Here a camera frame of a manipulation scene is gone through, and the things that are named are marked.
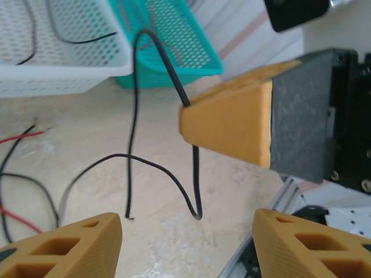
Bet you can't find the white plastic mesh basket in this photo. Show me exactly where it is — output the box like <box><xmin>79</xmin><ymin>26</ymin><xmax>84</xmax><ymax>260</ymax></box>
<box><xmin>0</xmin><ymin>0</ymin><xmax>134</xmax><ymax>99</ymax></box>

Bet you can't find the red cable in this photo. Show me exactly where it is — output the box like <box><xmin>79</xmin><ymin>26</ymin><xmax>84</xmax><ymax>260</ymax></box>
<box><xmin>0</xmin><ymin>127</ymin><xmax>52</xmax><ymax>145</ymax></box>
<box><xmin>136</xmin><ymin>39</ymin><xmax>154</xmax><ymax>52</ymax></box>
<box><xmin>0</xmin><ymin>204</ymin><xmax>43</xmax><ymax>235</ymax></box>

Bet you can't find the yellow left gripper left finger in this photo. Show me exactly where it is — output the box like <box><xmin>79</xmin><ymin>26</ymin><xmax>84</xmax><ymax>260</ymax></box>
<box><xmin>0</xmin><ymin>213</ymin><xmax>123</xmax><ymax>278</ymax></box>

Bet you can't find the black cable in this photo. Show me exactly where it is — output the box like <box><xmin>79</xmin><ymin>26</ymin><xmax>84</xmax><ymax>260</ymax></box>
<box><xmin>57</xmin><ymin>28</ymin><xmax>203</xmax><ymax>229</ymax></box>
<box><xmin>14</xmin><ymin>0</ymin><xmax>38</xmax><ymax>66</ymax></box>
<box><xmin>0</xmin><ymin>173</ymin><xmax>60</xmax><ymax>244</ymax></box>
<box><xmin>0</xmin><ymin>117</ymin><xmax>37</xmax><ymax>174</ymax></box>
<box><xmin>46</xmin><ymin>0</ymin><xmax>118</xmax><ymax>45</ymax></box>

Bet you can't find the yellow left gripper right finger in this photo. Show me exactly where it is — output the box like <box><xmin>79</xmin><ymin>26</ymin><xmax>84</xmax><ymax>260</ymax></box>
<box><xmin>252</xmin><ymin>208</ymin><xmax>371</xmax><ymax>278</ymax></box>

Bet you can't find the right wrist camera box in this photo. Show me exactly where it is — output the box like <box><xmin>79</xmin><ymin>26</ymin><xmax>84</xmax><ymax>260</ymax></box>
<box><xmin>263</xmin><ymin>0</ymin><xmax>357</xmax><ymax>33</ymax></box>

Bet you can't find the teal plastic mesh basket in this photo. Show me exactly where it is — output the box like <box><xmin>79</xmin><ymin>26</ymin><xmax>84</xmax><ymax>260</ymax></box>
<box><xmin>110</xmin><ymin>0</ymin><xmax>224</xmax><ymax>90</ymax></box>

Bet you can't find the aluminium frame rail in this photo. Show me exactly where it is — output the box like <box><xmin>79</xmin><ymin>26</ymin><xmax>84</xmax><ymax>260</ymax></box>
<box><xmin>217</xmin><ymin>175</ymin><xmax>302</xmax><ymax>278</ymax></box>

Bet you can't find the white perforated mounting plate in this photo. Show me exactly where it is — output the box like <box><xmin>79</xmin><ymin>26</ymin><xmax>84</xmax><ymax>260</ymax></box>
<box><xmin>298</xmin><ymin>182</ymin><xmax>371</xmax><ymax>243</ymax></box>

